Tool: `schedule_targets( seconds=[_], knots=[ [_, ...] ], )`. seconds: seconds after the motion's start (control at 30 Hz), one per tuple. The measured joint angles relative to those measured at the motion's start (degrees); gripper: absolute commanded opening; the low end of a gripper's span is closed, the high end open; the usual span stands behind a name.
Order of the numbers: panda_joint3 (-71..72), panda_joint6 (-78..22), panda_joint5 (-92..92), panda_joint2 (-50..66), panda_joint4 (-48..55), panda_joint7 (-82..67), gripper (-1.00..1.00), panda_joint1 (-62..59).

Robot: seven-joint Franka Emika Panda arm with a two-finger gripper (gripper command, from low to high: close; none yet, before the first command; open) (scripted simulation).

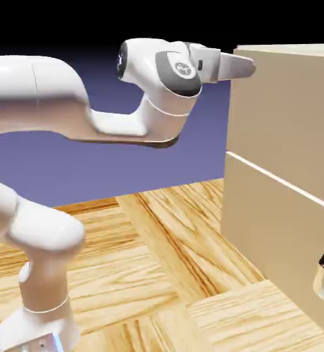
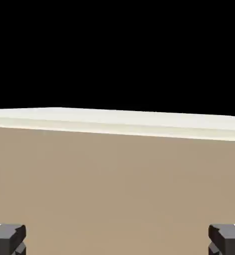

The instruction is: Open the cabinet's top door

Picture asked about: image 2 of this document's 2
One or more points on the tan cabinet with cream top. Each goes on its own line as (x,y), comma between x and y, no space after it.
(117,120)

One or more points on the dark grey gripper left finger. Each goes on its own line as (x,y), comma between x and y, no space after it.
(5,239)

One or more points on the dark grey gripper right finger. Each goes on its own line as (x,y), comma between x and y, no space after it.
(229,239)

